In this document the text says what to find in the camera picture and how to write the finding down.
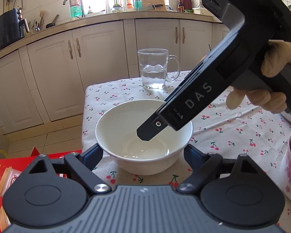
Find white bowl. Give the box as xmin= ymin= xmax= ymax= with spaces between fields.
xmin=95 ymin=99 xmax=193 ymax=175

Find white kitchen cabinets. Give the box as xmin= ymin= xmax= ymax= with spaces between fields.
xmin=0 ymin=18 xmax=228 ymax=133

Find gloved right hand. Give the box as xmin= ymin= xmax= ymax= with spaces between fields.
xmin=225 ymin=39 xmax=291 ymax=114

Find glass mug with water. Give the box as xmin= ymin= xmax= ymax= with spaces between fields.
xmin=137 ymin=48 xmax=180 ymax=90

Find cherry-pattern tablecloth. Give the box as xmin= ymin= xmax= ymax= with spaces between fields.
xmin=82 ymin=72 xmax=291 ymax=232

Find red drink carton box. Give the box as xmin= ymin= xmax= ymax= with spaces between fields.
xmin=0 ymin=146 xmax=82 ymax=233

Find wooden cutting board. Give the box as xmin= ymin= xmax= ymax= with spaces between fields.
xmin=141 ymin=0 xmax=166 ymax=11

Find black air fryer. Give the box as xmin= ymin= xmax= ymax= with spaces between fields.
xmin=0 ymin=9 xmax=30 ymax=50

